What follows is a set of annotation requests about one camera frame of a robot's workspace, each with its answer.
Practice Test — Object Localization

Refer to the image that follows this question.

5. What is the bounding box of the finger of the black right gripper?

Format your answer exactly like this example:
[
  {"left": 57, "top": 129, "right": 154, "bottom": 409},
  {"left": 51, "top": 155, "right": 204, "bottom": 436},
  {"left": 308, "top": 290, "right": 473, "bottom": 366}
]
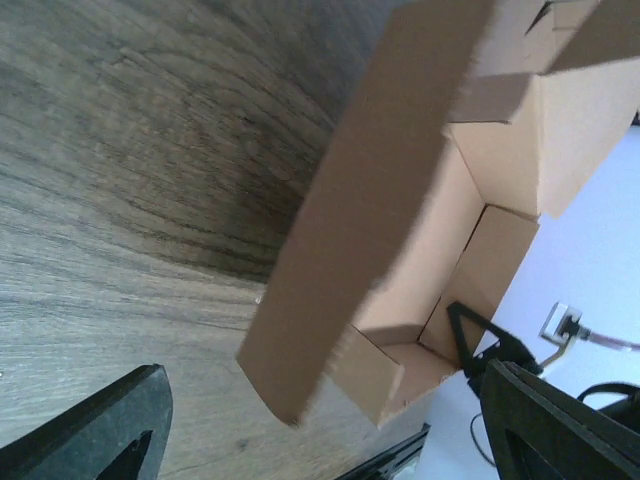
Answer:
[{"left": 444, "top": 300, "right": 544, "bottom": 396}]

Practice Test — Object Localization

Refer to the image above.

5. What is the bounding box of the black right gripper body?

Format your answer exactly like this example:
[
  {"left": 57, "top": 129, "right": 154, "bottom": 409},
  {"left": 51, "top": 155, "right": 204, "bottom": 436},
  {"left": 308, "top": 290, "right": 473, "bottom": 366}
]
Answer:
[{"left": 574, "top": 382, "right": 640, "bottom": 426}]

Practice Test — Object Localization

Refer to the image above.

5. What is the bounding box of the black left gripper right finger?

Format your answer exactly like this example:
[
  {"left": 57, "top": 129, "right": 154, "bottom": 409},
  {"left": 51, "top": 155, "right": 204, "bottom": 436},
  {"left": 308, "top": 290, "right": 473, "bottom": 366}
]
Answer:
[{"left": 480, "top": 361, "right": 639, "bottom": 480}]

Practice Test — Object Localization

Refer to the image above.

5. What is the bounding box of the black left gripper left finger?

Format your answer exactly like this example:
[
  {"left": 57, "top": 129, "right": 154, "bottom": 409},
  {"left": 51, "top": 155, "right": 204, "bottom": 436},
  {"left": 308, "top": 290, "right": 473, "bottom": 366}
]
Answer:
[{"left": 1, "top": 364, "right": 173, "bottom": 479}]

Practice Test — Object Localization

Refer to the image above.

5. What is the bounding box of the brown cardboard box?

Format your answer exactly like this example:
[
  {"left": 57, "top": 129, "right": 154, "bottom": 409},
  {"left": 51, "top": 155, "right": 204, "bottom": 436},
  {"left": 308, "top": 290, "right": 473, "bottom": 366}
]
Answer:
[{"left": 237, "top": 1, "right": 639, "bottom": 426}]

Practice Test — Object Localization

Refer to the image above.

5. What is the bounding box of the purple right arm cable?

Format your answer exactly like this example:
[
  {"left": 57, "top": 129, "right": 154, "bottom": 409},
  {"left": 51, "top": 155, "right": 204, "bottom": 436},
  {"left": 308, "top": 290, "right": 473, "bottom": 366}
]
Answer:
[{"left": 577, "top": 327, "right": 640, "bottom": 354}]

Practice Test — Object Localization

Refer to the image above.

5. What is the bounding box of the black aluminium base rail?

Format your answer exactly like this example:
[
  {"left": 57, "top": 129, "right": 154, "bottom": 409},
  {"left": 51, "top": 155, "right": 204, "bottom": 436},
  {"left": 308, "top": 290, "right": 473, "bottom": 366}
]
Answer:
[{"left": 336, "top": 423, "right": 431, "bottom": 480}]

